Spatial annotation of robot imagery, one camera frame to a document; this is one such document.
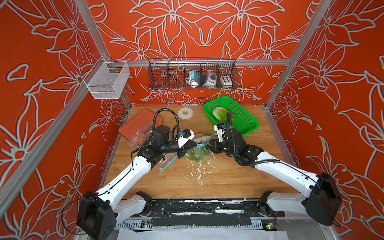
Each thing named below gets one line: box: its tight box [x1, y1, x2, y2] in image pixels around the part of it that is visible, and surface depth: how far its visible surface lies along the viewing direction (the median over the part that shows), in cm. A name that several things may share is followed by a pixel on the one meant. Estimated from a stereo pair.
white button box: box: [220, 75, 233, 89], surface depth 97 cm
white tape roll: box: [177, 107, 194, 120], surface depth 116 cm
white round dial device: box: [202, 71, 217, 86], surface depth 94 cm
